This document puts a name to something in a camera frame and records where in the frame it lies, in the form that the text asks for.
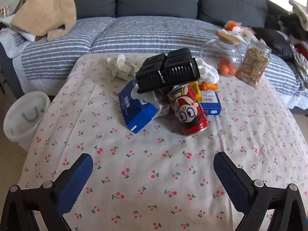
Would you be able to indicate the white plastic trash bin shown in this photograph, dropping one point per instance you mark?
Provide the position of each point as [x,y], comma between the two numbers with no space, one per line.
[24,130]

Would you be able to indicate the black plastic food tray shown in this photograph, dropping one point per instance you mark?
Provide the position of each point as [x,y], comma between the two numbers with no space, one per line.
[168,72]

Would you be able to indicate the yellow green sponge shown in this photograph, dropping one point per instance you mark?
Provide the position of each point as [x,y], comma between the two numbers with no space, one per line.
[198,93]

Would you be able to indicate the crumpled white tissue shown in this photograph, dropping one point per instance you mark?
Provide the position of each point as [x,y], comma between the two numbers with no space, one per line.
[208,72]

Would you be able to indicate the beige plush blanket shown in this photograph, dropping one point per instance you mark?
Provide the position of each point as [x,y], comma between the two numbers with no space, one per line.
[45,9]

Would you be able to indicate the glass jar with wooden lid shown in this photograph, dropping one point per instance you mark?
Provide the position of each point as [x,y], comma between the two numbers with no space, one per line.
[216,50]

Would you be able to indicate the red cartoon drink can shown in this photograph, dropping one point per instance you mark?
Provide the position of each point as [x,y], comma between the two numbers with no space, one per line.
[187,110]

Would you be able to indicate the clear jar of seeds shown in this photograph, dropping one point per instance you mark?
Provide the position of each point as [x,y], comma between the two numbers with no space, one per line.
[252,65]

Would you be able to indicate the cream knit cloth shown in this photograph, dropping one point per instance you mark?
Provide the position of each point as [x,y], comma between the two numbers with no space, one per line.
[299,12]

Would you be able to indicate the small blue cardboard box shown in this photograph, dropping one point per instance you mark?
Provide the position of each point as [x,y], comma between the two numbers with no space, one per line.
[211,103]

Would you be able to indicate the cherry print tablecloth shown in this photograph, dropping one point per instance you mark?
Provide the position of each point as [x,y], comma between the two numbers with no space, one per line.
[154,173]

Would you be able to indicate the dark clothes pile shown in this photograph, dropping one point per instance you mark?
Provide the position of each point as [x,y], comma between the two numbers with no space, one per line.
[274,41]

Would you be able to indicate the orange and white cloth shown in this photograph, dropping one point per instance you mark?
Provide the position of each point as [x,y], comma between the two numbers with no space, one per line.
[234,26]

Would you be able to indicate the crumpled beige tissue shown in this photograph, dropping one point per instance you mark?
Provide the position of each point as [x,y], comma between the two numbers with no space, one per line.
[120,66]

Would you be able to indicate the orange peel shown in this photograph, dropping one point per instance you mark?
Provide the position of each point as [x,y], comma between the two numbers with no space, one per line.
[208,86]

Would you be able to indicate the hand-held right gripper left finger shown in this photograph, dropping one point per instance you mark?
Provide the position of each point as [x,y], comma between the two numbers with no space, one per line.
[77,182]

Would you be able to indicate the large blue tissue box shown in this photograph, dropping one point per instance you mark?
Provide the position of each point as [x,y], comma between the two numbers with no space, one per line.
[134,110]

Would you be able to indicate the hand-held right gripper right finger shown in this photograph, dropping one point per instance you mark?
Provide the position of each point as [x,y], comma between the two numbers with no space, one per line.
[228,180]

